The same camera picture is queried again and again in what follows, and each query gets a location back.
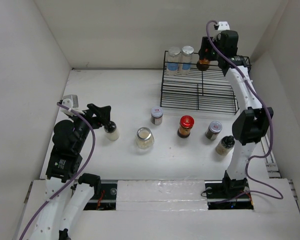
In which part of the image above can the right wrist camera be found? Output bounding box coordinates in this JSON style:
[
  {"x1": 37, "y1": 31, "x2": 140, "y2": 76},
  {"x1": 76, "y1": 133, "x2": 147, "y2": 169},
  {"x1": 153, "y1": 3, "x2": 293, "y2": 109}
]
[{"x1": 214, "y1": 21, "x2": 230, "y2": 33}]

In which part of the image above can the black cap white bottle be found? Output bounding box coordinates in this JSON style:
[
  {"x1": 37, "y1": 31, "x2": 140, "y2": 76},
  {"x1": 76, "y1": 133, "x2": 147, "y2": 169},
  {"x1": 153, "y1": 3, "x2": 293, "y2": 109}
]
[{"x1": 104, "y1": 121, "x2": 120, "y2": 141}]

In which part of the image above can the open glass jar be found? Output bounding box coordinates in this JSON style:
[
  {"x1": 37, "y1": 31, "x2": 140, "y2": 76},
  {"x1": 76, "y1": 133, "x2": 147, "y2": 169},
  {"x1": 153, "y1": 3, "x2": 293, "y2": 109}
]
[{"x1": 135, "y1": 127, "x2": 155, "y2": 154}]

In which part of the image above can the metal mounting rail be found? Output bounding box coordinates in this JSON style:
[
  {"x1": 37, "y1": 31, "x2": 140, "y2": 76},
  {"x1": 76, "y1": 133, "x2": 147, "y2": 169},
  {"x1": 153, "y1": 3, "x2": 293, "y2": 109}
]
[{"x1": 85, "y1": 180, "x2": 254, "y2": 211}]

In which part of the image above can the black wire rack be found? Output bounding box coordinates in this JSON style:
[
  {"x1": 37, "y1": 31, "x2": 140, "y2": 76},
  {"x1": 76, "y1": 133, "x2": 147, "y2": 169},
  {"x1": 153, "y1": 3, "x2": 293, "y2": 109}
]
[{"x1": 160, "y1": 50, "x2": 240, "y2": 115}]

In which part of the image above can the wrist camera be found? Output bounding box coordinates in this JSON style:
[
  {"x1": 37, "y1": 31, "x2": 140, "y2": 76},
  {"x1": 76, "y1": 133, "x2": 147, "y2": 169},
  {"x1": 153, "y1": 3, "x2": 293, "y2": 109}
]
[
  {"x1": 214, "y1": 21, "x2": 230, "y2": 33},
  {"x1": 60, "y1": 94, "x2": 79, "y2": 116}
]

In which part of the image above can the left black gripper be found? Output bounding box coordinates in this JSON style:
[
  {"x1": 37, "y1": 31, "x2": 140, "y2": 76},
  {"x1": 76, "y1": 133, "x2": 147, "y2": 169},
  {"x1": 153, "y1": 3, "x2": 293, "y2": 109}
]
[{"x1": 68, "y1": 102, "x2": 110, "y2": 151}]

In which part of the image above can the red lid sauce jar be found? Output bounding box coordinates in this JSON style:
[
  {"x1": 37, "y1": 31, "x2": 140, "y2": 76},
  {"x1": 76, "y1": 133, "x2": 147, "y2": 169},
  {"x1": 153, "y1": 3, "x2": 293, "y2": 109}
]
[
  {"x1": 177, "y1": 115, "x2": 195, "y2": 138},
  {"x1": 196, "y1": 59, "x2": 210, "y2": 72}
]

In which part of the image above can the black cap beige bottle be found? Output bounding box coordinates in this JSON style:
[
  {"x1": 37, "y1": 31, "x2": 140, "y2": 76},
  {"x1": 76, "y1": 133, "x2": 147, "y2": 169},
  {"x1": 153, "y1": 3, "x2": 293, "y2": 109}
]
[{"x1": 215, "y1": 135, "x2": 235, "y2": 156}]

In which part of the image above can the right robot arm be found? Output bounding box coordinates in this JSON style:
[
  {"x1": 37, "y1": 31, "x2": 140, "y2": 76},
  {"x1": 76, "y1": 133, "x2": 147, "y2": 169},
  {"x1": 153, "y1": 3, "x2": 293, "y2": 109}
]
[{"x1": 199, "y1": 30, "x2": 274, "y2": 203}]

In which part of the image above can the silver lid spice shaker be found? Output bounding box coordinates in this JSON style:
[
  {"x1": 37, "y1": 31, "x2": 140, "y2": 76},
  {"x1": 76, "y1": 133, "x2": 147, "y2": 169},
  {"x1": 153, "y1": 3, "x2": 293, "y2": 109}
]
[{"x1": 166, "y1": 46, "x2": 181, "y2": 76}]

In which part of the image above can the white lid dark jar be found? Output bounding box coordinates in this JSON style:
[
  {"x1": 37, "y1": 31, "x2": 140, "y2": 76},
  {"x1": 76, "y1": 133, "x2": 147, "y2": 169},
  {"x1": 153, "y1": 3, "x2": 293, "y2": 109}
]
[{"x1": 150, "y1": 106, "x2": 163, "y2": 125}]

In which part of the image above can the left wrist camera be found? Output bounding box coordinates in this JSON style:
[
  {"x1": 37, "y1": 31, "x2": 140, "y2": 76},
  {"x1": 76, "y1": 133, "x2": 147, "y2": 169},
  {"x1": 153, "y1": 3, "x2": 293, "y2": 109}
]
[{"x1": 60, "y1": 94, "x2": 79, "y2": 116}]

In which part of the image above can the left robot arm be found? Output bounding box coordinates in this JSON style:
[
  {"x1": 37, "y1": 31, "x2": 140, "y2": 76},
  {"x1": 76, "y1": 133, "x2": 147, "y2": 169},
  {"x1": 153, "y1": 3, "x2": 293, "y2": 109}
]
[{"x1": 19, "y1": 99, "x2": 111, "y2": 240}]

